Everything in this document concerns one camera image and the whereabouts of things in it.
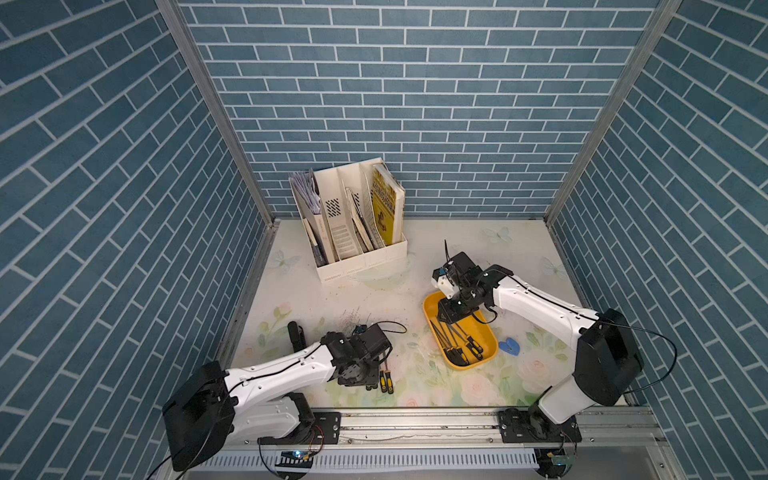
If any yellow plastic tray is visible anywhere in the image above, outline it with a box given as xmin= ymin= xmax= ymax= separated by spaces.
xmin=423 ymin=291 xmax=499 ymax=371

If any file tool yellow black handle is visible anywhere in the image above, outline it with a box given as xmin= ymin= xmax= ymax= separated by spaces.
xmin=429 ymin=321 xmax=463 ymax=366

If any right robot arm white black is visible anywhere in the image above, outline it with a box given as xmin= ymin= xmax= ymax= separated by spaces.
xmin=432 ymin=252 xmax=644 ymax=430

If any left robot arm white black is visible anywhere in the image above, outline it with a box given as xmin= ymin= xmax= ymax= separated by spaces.
xmin=162 ymin=324 xmax=392 ymax=474

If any white file organizer rack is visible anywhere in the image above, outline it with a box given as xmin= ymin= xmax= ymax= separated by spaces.
xmin=289 ymin=158 xmax=407 ymax=282

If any yellow book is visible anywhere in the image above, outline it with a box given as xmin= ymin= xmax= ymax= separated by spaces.
xmin=370 ymin=163 xmax=405 ymax=246

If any beige folder in rack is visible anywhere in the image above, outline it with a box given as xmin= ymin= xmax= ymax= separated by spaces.
xmin=345 ymin=187 xmax=375 ymax=252

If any purple patterned booklet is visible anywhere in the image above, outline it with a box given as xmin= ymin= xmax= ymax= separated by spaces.
xmin=289 ymin=170 xmax=322 ymax=215

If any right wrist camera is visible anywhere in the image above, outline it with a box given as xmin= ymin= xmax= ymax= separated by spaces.
xmin=431 ymin=267 xmax=459 ymax=298

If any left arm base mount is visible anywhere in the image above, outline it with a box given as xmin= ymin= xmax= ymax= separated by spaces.
xmin=259 ymin=410 xmax=342 ymax=446

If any white cable duct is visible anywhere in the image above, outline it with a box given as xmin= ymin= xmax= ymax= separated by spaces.
xmin=193 ymin=448 xmax=539 ymax=474

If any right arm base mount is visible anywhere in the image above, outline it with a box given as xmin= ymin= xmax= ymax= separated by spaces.
xmin=497 ymin=407 xmax=582 ymax=444

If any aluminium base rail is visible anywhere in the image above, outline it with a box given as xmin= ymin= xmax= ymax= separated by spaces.
xmin=170 ymin=407 xmax=667 ymax=451

